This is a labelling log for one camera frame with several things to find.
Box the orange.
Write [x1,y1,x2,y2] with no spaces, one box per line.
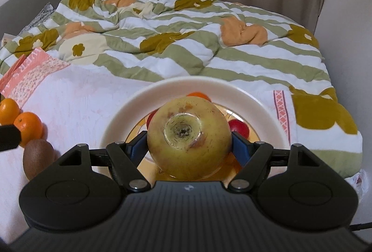
[13,112,43,148]
[0,98,21,126]

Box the brown kiwi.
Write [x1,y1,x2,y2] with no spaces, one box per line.
[23,139,56,181]

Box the green striped floral blanket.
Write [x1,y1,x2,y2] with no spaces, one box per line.
[0,0,364,180]

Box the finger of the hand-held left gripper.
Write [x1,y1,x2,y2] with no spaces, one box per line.
[0,124,23,152]

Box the cream cartoon print plate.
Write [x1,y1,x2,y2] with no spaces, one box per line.
[100,77,294,181]

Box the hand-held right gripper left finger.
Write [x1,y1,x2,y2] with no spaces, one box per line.
[57,131,152,193]

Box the grey patterned cloth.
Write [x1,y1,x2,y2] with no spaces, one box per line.
[22,2,57,34]

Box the large yellow pear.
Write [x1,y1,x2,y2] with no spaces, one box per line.
[147,96,233,180]

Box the small tangerine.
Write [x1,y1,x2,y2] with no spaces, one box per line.
[186,91,213,102]

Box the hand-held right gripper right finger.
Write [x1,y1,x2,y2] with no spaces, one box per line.
[228,131,319,193]

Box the red cherry tomato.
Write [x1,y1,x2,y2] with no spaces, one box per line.
[228,120,250,139]
[145,111,159,129]

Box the pink floral tablecloth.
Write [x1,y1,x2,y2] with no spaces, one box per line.
[0,48,298,244]

